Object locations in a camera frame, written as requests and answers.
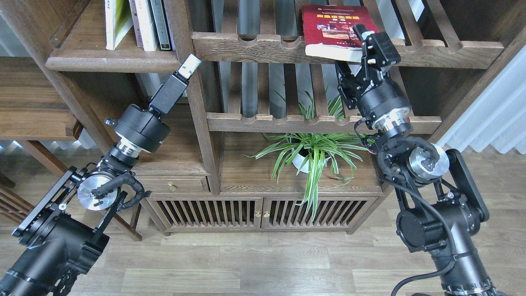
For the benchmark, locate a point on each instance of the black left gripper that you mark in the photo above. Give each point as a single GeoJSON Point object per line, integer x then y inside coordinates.
{"type": "Point", "coordinates": [142, 129]}

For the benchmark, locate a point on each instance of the white upright book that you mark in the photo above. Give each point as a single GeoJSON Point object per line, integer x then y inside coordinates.
{"type": "Point", "coordinates": [146, 25]}

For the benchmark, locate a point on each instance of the yellow green book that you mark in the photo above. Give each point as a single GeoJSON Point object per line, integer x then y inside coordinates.
{"type": "Point", "coordinates": [118, 20]}

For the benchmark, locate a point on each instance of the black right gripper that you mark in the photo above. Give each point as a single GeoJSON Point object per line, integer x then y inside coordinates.
{"type": "Point", "coordinates": [371, 90]}

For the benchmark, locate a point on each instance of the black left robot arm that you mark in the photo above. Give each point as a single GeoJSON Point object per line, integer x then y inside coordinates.
{"type": "Point", "coordinates": [64, 234]}

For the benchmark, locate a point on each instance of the dark wooden side table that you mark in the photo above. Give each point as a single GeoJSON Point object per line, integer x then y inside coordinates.
{"type": "Point", "coordinates": [32, 111]}

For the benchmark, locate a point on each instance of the white plant pot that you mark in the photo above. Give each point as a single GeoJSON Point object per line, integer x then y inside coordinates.
{"type": "Point", "coordinates": [309, 160]}

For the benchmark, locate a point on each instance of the maroon book white characters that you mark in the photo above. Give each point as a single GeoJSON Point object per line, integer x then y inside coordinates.
{"type": "Point", "coordinates": [136, 27]}

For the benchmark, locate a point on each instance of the white curtain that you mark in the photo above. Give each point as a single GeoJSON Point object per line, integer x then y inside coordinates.
{"type": "Point", "coordinates": [497, 118]}

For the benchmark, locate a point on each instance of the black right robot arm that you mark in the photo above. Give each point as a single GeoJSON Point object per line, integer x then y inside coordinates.
{"type": "Point", "coordinates": [440, 205]}

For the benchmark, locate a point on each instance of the red book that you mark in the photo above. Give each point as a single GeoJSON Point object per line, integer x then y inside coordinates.
{"type": "Point", "coordinates": [328, 31]}

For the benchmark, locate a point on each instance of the dark green upright book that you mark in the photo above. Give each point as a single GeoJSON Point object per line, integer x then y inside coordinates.
{"type": "Point", "coordinates": [161, 25]}

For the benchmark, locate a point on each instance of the brass drawer knob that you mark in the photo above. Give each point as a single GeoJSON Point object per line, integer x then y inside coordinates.
{"type": "Point", "coordinates": [172, 187]}

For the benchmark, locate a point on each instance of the dark wooden bookshelf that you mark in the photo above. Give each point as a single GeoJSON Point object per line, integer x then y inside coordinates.
{"type": "Point", "coordinates": [250, 84]}

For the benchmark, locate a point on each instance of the green spider plant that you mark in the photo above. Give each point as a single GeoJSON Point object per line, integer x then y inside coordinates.
{"type": "Point", "coordinates": [336, 145]}

